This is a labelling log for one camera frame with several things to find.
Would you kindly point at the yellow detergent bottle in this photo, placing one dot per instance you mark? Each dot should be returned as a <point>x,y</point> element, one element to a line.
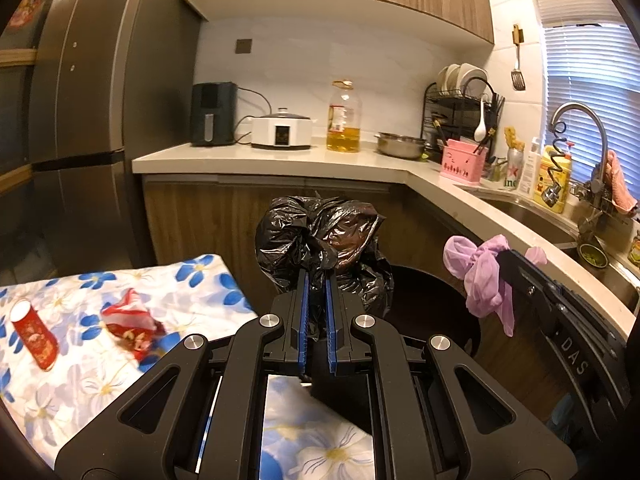
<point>542,180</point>

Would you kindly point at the black air fryer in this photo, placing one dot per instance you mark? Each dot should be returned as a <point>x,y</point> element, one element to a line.
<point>212,115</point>

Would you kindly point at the white window blind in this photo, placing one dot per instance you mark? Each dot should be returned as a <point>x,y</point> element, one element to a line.
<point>600,75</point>

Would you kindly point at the large black plastic bag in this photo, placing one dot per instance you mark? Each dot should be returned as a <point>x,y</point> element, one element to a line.
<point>320,230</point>

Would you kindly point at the red paper cup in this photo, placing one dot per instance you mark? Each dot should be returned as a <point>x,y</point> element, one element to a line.
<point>32,332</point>

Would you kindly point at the stainless steel sink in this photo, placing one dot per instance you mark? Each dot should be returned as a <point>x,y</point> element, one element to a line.
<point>540,220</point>

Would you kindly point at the red white gold-print plastic bag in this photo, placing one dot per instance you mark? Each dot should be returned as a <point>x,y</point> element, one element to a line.
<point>132,327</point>

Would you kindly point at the stainless steel bowl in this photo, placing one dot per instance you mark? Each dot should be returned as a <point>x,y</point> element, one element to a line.
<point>400,146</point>

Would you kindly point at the red round door decoration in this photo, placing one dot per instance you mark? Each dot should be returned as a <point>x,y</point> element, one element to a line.
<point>25,7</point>

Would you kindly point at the green white drink can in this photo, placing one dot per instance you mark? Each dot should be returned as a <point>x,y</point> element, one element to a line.
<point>512,172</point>

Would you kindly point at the dark wall socket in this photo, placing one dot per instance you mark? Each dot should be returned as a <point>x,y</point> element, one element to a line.
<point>243,46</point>

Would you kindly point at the pink utensil holder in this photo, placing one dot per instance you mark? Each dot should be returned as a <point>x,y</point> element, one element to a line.
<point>462,162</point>

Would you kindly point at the chrome kitchen faucet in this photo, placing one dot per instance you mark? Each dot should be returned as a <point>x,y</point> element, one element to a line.
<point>575,107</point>

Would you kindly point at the kitchen counter with wooden cabinets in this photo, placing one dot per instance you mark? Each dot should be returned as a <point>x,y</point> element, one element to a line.
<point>200,210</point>

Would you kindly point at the white plates in rack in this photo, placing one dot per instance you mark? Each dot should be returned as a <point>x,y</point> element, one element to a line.
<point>462,75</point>

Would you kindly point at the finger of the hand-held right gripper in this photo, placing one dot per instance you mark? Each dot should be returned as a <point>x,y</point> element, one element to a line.
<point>515,270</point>

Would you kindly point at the wooden glass-panel door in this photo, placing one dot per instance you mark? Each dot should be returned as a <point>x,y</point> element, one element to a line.
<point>15,55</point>

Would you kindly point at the white spoon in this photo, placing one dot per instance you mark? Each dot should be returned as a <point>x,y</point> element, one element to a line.
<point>480,130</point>

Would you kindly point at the green sink strainer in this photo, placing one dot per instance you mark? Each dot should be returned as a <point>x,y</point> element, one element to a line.
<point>592,255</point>

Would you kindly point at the hanging metal spatula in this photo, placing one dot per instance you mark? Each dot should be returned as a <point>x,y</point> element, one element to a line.
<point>518,80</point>

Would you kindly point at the black round trash bin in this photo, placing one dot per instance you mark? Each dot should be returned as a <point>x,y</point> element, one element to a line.
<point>430,300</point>

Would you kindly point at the white rice cooker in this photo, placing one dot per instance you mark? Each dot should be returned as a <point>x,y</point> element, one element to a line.
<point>280,132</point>

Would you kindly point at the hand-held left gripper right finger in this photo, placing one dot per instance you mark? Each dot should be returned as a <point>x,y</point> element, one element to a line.
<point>331,330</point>

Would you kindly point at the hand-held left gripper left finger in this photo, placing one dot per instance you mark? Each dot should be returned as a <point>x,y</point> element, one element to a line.
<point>302,325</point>

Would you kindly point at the cooking oil bottle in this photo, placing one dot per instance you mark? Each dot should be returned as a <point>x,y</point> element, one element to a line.
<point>343,125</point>

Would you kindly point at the blue floral tablecloth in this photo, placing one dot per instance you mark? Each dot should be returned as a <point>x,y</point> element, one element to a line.
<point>75,385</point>

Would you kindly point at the white plastic bottle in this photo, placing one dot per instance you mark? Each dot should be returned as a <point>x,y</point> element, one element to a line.
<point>530,170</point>

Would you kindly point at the pink cloth on faucet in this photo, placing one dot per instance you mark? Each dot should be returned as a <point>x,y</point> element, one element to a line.
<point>620,185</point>

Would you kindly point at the pink plastic bag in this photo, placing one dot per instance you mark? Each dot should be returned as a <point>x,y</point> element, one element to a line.
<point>480,280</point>

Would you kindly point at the grey refrigerator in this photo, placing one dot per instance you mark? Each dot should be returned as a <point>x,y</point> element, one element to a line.
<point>110,85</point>

